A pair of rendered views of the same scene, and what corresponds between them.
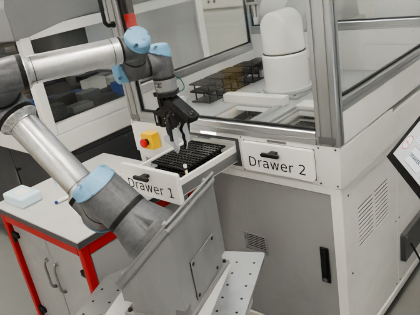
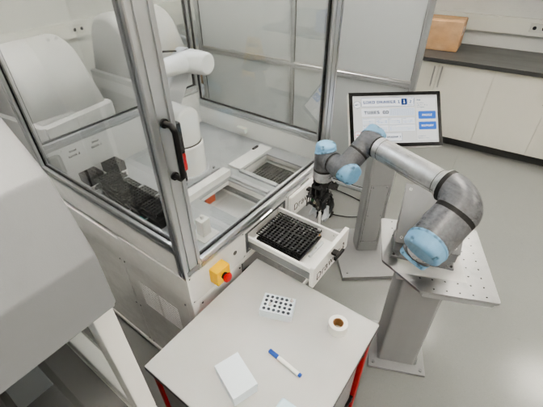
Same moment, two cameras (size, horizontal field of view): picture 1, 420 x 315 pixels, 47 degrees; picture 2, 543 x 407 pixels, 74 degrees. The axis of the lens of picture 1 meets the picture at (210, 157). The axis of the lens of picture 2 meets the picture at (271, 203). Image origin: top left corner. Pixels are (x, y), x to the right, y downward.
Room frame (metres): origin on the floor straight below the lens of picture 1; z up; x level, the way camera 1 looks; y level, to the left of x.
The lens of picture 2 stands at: (1.90, 1.21, 1.94)
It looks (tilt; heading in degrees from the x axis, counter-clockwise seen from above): 38 degrees down; 262
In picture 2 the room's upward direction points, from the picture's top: 1 degrees counter-clockwise
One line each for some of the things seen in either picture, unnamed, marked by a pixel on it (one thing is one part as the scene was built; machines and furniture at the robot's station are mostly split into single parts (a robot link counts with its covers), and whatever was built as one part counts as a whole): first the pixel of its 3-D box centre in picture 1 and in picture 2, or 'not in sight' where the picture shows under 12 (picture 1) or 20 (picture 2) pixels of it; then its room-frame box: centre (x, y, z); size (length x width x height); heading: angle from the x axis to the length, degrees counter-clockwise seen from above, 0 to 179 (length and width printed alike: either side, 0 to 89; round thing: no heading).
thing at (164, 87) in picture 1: (165, 85); (323, 174); (1.55, 0.10, 1.20); 0.08 x 0.08 x 0.05
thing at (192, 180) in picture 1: (192, 161); (287, 237); (1.67, 0.07, 0.86); 0.40 x 0.26 x 0.06; 135
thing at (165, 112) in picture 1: (169, 108); (320, 192); (1.55, 0.11, 1.11); 0.09 x 0.08 x 0.12; 45
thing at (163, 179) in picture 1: (150, 182); (330, 256); (1.52, 0.22, 0.87); 0.29 x 0.02 x 0.11; 45
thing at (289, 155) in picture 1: (277, 160); (305, 192); (1.52, -0.23, 0.87); 0.29 x 0.02 x 0.11; 45
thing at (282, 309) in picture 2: not in sight; (277, 307); (1.76, 0.36, 0.78); 0.12 x 0.08 x 0.04; 156
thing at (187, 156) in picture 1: (190, 160); (288, 237); (1.67, 0.08, 0.87); 0.22 x 0.18 x 0.06; 135
